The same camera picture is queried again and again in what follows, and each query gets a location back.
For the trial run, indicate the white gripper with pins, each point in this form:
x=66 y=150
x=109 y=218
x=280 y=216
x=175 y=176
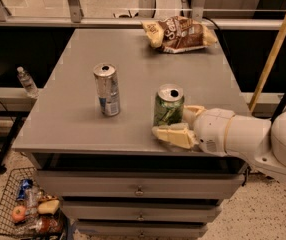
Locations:
x=212 y=130

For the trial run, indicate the green soda can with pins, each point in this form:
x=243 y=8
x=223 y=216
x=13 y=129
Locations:
x=169 y=104

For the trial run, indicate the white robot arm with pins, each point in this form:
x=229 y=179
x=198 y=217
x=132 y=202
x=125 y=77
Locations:
x=259 y=142

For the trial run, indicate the brown chip bag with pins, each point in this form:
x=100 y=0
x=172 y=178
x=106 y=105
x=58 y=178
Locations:
x=178 y=34

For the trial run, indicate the silver blue tall can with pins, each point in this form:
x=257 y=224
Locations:
x=107 y=88

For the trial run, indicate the blue can in basket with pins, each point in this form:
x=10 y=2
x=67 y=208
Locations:
x=23 y=186

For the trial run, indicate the red snack bag in basket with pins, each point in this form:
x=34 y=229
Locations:
x=46 y=225

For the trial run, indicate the grey drawer cabinet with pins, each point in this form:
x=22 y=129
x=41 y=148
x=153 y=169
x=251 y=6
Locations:
x=112 y=176

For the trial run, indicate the clear plastic water bottle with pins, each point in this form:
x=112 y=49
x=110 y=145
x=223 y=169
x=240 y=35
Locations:
x=27 y=82

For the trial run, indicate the red apple in basket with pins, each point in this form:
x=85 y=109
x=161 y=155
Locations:
x=18 y=214

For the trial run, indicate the yellow wooden ladder frame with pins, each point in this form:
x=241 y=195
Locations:
x=268 y=65

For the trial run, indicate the black wire basket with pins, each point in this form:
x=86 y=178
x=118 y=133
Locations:
x=26 y=230

